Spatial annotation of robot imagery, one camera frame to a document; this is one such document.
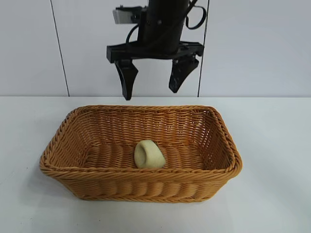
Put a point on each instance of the pale yellow egg yolk pastry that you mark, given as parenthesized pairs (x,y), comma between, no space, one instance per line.
(150,156)

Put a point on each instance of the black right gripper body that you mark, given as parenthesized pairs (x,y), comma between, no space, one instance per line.
(162,29)

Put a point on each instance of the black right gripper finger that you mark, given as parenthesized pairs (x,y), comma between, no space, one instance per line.
(127,77)
(179,72)

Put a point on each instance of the tan woven wicker basket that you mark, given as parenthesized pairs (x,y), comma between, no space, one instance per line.
(121,174)

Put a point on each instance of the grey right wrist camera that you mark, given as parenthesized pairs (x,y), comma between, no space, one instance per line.
(124,15)

